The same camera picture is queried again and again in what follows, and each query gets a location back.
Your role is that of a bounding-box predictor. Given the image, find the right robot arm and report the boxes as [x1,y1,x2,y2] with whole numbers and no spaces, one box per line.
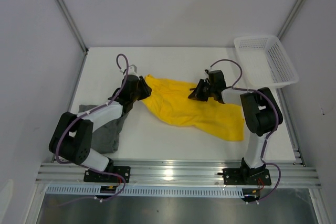
[188,70,283,185]

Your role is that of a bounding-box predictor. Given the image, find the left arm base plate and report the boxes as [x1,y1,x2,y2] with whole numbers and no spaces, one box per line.
[83,166,131,183]

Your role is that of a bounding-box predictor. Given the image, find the yellow shorts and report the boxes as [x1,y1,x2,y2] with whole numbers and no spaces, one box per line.
[142,74,245,142]

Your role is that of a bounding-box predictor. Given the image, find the slotted cable duct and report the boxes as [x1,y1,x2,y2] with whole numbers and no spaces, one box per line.
[46,184,256,198]

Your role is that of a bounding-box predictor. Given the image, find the aluminium rail frame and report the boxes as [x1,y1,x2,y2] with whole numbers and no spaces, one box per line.
[35,159,321,188]

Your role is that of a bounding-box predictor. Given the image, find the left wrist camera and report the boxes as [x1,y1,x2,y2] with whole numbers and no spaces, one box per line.
[123,65,138,76]

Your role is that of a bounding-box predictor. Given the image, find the grey shorts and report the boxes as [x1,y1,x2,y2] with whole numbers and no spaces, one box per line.
[84,102,128,154]

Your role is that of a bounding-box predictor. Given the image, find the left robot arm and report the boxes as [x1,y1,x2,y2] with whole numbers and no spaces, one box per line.
[49,74,152,182]

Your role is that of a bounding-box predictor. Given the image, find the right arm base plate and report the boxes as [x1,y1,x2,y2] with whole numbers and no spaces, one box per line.
[217,167,271,186]

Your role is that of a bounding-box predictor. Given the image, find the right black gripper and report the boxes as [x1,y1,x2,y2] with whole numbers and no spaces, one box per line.
[188,79,215,102]

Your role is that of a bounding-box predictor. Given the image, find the white plastic basket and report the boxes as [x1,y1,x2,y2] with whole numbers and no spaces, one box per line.
[234,35,299,89]

